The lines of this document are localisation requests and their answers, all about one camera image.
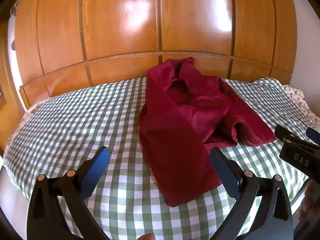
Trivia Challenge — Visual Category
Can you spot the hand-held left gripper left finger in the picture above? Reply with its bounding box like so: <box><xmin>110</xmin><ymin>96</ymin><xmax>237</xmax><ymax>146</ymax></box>
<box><xmin>26</xmin><ymin>146</ymin><xmax>111</xmax><ymax>240</ymax></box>

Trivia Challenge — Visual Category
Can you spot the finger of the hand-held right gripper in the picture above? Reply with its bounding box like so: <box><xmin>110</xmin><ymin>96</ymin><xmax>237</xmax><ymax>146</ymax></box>
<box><xmin>274</xmin><ymin>124</ymin><xmax>297</xmax><ymax>145</ymax></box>
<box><xmin>305</xmin><ymin>127</ymin><xmax>320</xmax><ymax>147</ymax></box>

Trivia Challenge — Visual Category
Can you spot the green white checked blanket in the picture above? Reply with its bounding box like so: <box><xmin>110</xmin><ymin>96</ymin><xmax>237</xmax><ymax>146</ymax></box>
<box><xmin>2</xmin><ymin>76</ymin><xmax>315</xmax><ymax>240</ymax></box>

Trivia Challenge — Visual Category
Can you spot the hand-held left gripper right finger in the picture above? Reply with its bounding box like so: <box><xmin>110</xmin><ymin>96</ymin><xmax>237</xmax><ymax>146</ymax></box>
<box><xmin>209</xmin><ymin>147</ymin><xmax>293</xmax><ymax>240</ymax></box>

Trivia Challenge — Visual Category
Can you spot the wooden headboard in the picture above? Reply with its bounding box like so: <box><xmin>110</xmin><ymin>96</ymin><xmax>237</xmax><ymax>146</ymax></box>
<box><xmin>19</xmin><ymin>51</ymin><xmax>293</xmax><ymax>112</ymax></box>

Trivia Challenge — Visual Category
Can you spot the person's right hand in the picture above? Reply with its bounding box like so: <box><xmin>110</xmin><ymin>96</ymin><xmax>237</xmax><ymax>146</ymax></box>
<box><xmin>297</xmin><ymin>180</ymin><xmax>320</xmax><ymax>220</ymax></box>

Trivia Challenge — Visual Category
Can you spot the dark red garment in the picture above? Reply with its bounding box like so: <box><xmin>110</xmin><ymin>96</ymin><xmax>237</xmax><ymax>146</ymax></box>
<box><xmin>138</xmin><ymin>58</ymin><xmax>277</xmax><ymax>207</ymax></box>

